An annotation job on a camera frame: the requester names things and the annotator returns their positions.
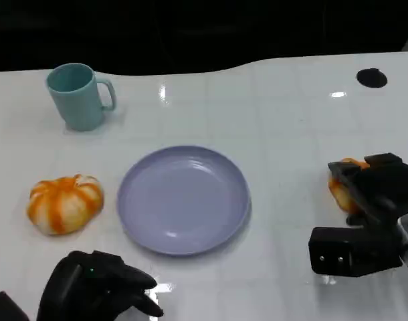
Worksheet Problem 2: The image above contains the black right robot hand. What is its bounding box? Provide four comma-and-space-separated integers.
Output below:
327, 152, 408, 232

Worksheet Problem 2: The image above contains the pale green mug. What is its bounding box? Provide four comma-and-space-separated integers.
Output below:
45, 62, 118, 132

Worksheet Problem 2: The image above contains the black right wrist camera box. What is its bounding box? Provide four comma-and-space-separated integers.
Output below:
308, 226, 403, 278

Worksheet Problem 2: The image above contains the orange and white bread roll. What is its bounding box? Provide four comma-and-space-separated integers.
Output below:
328, 157, 371, 215
26, 173, 105, 237

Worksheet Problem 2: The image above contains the black round table grommet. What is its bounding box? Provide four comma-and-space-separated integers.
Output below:
356, 68, 389, 89

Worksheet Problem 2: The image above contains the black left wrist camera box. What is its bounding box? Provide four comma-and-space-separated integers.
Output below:
0, 290, 30, 321

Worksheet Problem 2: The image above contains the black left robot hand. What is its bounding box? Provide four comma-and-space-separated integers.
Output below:
35, 250, 165, 321

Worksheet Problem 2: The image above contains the lilac plate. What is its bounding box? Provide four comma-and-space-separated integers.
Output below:
116, 144, 252, 257

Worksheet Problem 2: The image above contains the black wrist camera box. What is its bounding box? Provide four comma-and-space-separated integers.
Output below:
0, 290, 30, 321
308, 226, 403, 278

